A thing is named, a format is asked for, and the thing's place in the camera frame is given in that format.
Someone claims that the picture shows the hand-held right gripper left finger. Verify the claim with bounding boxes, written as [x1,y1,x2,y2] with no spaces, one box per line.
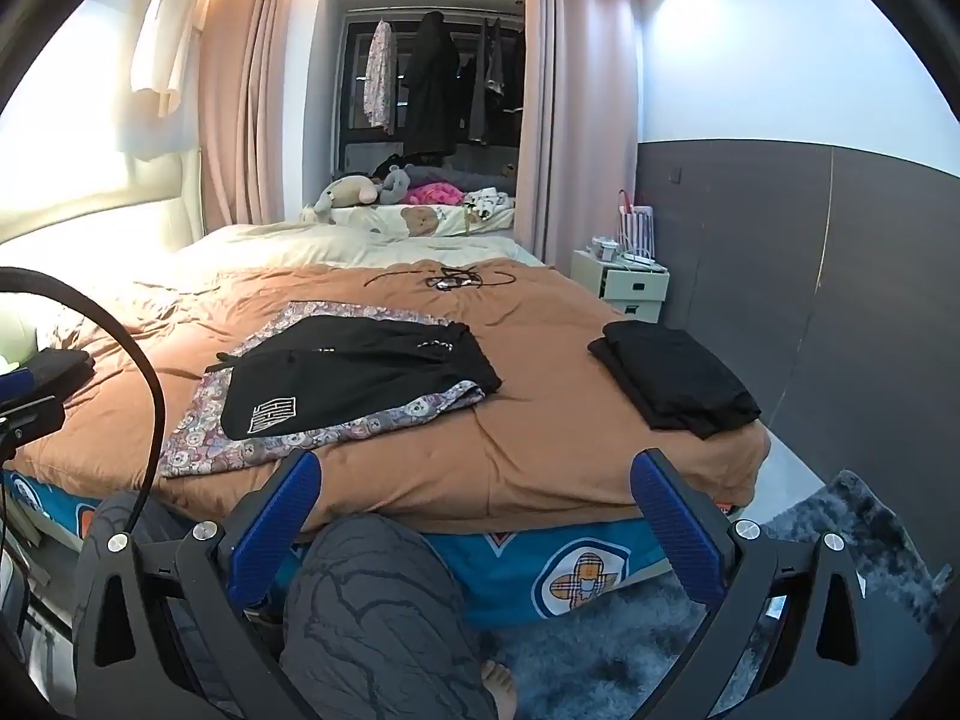
[75,448,323,720]

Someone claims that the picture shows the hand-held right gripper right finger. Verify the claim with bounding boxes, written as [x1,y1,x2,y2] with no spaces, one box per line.
[630,448,893,720]

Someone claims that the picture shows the black pants with white print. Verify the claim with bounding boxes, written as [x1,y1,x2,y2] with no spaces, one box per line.
[202,315,503,442]

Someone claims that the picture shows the person's leg in grey pants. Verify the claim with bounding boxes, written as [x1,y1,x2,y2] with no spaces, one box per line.
[281,516,500,720]

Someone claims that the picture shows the folded black pants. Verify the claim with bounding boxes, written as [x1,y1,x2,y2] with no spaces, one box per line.
[587,320,763,442]

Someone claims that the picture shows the dark cloth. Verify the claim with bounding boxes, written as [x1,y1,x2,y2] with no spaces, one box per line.
[34,349,97,410]

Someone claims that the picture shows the bear print cloth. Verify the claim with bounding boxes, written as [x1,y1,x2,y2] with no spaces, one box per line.
[161,300,488,481]

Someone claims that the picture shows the blue printed bed sheet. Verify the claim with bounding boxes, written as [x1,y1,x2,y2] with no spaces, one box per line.
[0,465,725,625]

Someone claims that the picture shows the grey shaggy rug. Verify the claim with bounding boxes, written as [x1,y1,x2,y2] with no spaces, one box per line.
[480,469,953,720]

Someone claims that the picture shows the orange blanket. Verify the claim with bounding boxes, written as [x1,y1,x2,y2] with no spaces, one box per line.
[15,259,773,535]

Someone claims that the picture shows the white headboard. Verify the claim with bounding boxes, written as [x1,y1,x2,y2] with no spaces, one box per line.
[0,150,205,272]

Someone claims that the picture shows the white nightstand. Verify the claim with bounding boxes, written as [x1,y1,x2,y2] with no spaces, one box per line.
[570,249,671,323]

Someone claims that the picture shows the person's bare foot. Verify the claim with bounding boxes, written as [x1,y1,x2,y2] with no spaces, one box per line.
[480,658,520,720]

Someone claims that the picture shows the white duvet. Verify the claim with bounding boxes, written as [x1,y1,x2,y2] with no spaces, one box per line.
[171,221,557,295]

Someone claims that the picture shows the striped gift bag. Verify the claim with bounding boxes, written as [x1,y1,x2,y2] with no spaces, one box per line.
[616,191,656,260]

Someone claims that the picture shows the bear print pillow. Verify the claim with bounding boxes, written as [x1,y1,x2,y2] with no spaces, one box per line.
[330,202,518,238]

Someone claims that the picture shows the beige plush toy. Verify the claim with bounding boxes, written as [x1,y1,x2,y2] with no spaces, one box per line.
[309,175,380,224]

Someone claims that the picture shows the grey plush toy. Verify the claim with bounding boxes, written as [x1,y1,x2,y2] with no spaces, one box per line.
[378,165,415,203]

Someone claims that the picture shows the pink cloth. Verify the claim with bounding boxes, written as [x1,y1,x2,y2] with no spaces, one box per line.
[405,181,463,208]

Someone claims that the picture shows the white printed cloth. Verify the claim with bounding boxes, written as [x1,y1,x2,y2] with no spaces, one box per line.
[463,187,518,223]

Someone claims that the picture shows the pink curtain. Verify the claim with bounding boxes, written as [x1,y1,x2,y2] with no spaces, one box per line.
[199,0,331,227]
[517,0,646,308]

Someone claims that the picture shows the white hanging garment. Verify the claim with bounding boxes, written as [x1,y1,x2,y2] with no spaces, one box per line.
[130,0,208,118]

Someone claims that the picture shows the floral hanging garment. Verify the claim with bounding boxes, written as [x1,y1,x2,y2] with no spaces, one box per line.
[364,19,397,137]

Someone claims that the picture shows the black hanging coat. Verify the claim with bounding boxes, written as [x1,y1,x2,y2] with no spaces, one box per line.
[405,11,461,160]

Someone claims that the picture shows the dark hanging garments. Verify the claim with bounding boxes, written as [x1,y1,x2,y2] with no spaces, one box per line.
[460,15,526,145]

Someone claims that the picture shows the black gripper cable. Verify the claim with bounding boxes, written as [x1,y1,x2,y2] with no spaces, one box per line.
[0,266,164,541]

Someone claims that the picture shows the tangled black cable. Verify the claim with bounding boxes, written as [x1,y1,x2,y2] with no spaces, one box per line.
[364,262,520,295]

